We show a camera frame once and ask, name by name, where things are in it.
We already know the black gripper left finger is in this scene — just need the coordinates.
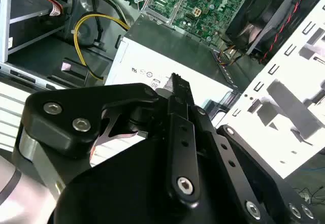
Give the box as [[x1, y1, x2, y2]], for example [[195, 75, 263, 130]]
[[14, 73, 201, 205]]

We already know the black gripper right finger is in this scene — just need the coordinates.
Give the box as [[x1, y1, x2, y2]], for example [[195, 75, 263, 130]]
[[179, 76, 319, 224]]

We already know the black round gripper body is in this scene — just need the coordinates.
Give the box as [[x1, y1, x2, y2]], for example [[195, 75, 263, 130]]
[[53, 136, 246, 224]]

